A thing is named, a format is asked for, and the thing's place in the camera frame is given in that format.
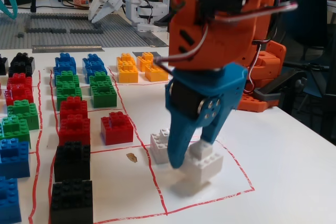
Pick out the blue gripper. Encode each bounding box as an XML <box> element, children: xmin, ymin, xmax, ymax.
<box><xmin>164</xmin><ymin>62</ymin><xmax>249</xmax><ymax>169</ymax></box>

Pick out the white lego block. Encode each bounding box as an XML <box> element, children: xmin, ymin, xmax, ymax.
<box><xmin>170</xmin><ymin>140</ymin><xmax>224</xmax><ymax>197</ymax></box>
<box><xmin>150</xmin><ymin>128</ymin><xmax>171</xmax><ymax>164</ymax></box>

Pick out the blue lego block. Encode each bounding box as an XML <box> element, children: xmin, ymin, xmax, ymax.
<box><xmin>82</xmin><ymin>61</ymin><xmax>108</xmax><ymax>83</ymax></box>
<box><xmin>82</xmin><ymin>53</ymin><xmax>102</xmax><ymax>66</ymax></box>
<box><xmin>0</xmin><ymin>177</ymin><xmax>22</xmax><ymax>224</ymax></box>
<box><xmin>55</xmin><ymin>52</ymin><xmax>77</xmax><ymax>65</ymax></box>
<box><xmin>53</xmin><ymin>60</ymin><xmax>77</xmax><ymax>76</ymax></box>
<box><xmin>0</xmin><ymin>138</ymin><xmax>30</xmax><ymax>179</ymax></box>

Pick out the black lego block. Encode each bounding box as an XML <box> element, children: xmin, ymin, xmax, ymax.
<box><xmin>8</xmin><ymin>60</ymin><xmax>36</xmax><ymax>78</ymax></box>
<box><xmin>14</xmin><ymin>52</ymin><xmax>34</xmax><ymax>63</ymax></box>
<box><xmin>0</xmin><ymin>56</ymin><xmax>9</xmax><ymax>76</ymax></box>
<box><xmin>49</xmin><ymin>180</ymin><xmax>93</xmax><ymax>224</ymax></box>
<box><xmin>54</xmin><ymin>141</ymin><xmax>91</xmax><ymax>183</ymax></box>

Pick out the yellow lego block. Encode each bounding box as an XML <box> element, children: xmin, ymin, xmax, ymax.
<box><xmin>136</xmin><ymin>51</ymin><xmax>156</xmax><ymax>72</ymax></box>
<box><xmin>116</xmin><ymin>52</ymin><xmax>137</xmax><ymax>67</ymax></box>
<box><xmin>144</xmin><ymin>62</ymin><xmax>170</xmax><ymax>82</ymax></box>
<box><xmin>117</xmin><ymin>61</ymin><xmax>139</xmax><ymax>83</ymax></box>

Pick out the green lego block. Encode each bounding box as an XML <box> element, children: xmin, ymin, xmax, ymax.
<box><xmin>7</xmin><ymin>99</ymin><xmax>40</xmax><ymax>131</ymax></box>
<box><xmin>88</xmin><ymin>71</ymin><xmax>112</xmax><ymax>86</ymax></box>
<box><xmin>54</xmin><ymin>71</ymin><xmax>80</xmax><ymax>87</ymax></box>
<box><xmin>56</xmin><ymin>81</ymin><xmax>82</xmax><ymax>111</ymax></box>
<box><xmin>90</xmin><ymin>81</ymin><xmax>118</xmax><ymax>109</ymax></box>
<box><xmin>0</xmin><ymin>117</ymin><xmax>32</xmax><ymax>147</ymax></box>

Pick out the grey tape square marker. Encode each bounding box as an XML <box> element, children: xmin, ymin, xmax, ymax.
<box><xmin>132</xmin><ymin>51</ymin><xmax>165</xmax><ymax>60</ymax></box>

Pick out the red lego block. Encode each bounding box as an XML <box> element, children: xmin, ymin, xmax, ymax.
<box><xmin>58</xmin><ymin>114</ymin><xmax>91</xmax><ymax>146</ymax></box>
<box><xmin>6</xmin><ymin>72</ymin><xmax>34</xmax><ymax>90</ymax></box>
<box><xmin>4</xmin><ymin>84</ymin><xmax>35</xmax><ymax>106</ymax></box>
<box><xmin>59</xmin><ymin>96</ymin><xmax>89</xmax><ymax>120</ymax></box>
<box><xmin>100</xmin><ymin>111</ymin><xmax>134</xmax><ymax>146</ymax></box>

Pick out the grey lego baseplate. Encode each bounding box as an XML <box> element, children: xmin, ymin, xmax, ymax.
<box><xmin>0</xmin><ymin>12</ymin><xmax>152</xmax><ymax>51</ymax></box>

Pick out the brown paper scrap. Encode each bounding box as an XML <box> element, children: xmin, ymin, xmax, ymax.
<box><xmin>125</xmin><ymin>152</ymin><xmax>139</xmax><ymax>164</ymax></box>

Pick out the grey black table clamp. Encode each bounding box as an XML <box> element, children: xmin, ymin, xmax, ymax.
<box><xmin>253</xmin><ymin>68</ymin><xmax>304</xmax><ymax>103</ymax></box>

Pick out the dark blue chair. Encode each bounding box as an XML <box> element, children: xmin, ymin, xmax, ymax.
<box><xmin>275</xmin><ymin>0</ymin><xmax>336</xmax><ymax>137</ymax></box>

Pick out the long grey lego wall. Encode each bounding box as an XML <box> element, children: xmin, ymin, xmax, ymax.
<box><xmin>69</xmin><ymin>22</ymin><xmax>104</xmax><ymax>35</ymax></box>
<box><xmin>30</xmin><ymin>14</ymin><xmax>91</xmax><ymax>20</ymax></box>

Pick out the cornered grey lego wall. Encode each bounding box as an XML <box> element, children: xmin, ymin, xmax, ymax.
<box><xmin>25</xmin><ymin>14</ymin><xmax>53</xmax><ymax>34</ymax></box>

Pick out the grey duct tape strip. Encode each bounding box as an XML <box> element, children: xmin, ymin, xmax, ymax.
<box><xmin>134</xmin><ymin>29</ymin><xmax>169</xmax><ymax>48</ymax></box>
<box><xmin>31</xmin><ymin>45</ymin><xmax>105</xmax><ymax>54</ymax></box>

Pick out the red white black servo cable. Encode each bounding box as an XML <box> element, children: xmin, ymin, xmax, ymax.
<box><xmin>153</xmin><ymin>1</ymin><xmax>299</xmax><ymax>74</ymax></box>

